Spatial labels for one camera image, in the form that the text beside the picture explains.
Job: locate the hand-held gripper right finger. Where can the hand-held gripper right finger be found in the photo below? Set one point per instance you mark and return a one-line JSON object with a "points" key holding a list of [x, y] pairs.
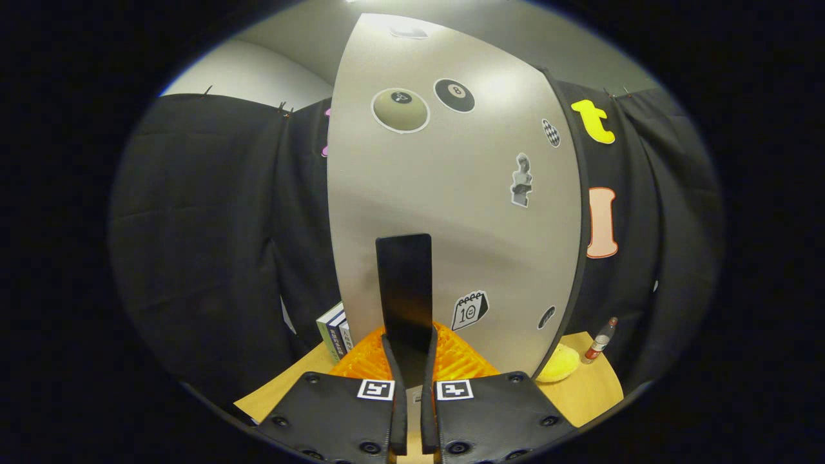
{"points": [[428, 419]]}

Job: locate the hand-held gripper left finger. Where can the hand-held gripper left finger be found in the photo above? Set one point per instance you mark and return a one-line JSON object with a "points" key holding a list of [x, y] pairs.
{"points": [[398, 419]]}

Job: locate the grey shoe cabinet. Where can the grey shoe cabinet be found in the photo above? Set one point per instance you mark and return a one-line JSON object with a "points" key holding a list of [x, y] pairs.
{"points": [[584, 161]]}

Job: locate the navy spine book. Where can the navy spine book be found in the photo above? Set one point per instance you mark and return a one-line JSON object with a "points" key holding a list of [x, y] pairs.
{"points": [[336, 338]]}

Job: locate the green cover book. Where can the green cover book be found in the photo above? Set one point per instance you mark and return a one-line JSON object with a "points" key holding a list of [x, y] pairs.
{"points": [[324, 328]]}

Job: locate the yellow pineapple bun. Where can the yellow pineapple bun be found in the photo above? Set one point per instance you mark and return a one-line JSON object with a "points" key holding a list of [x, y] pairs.
{"points": [[557, 365]]}

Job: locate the small red label bottle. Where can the small red label bottle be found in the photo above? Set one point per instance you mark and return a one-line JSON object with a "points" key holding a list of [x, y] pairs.
{"points": [[599, 345]]}

